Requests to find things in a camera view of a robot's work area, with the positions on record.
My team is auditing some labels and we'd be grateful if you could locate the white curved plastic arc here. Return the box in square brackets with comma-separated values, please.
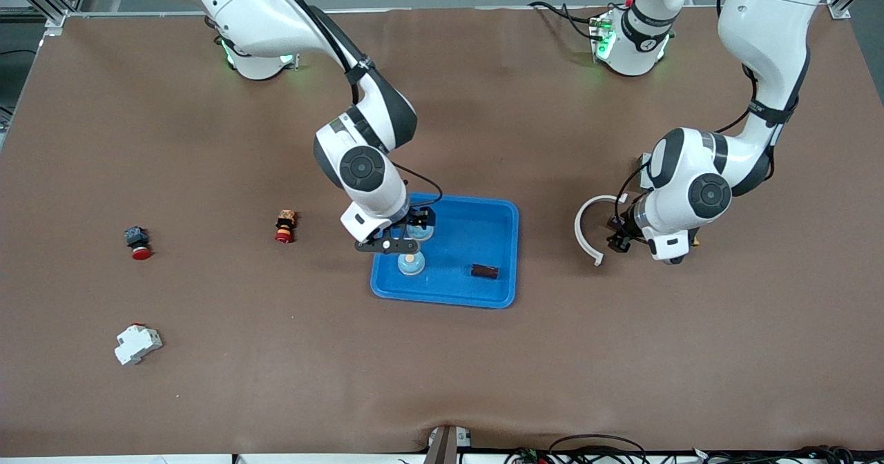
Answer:
[574, 194, 622, 267]

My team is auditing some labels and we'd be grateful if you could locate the black looped cable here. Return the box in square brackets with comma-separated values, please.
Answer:
[549, 434, 648, 464]

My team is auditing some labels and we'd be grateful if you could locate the red button with blue block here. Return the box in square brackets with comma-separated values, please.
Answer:
[124, 226, 153, 261]

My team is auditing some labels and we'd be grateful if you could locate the blue plastic tray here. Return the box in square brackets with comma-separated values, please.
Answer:
[370, 191, 520, 309]

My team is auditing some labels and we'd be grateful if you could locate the black cable bundle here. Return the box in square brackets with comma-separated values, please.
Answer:
[691, 445, 884, 464]

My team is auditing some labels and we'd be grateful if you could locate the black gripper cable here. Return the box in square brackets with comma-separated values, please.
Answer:
[615, 0, 802, 220]
[266, 0, 443, 209]

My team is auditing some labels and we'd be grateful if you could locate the red emergency stop orange block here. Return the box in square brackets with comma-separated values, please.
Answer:
[274, 209, 298, 244]

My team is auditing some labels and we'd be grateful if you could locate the brown table cover mat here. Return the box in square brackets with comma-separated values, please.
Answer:
[0, 6, 884, 456]

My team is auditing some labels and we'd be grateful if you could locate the black power cable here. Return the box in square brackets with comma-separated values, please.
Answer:
[528, 0, 602, 40]

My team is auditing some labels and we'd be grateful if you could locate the white circuit breaker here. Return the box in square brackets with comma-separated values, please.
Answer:
[114, 323, 164, 367]

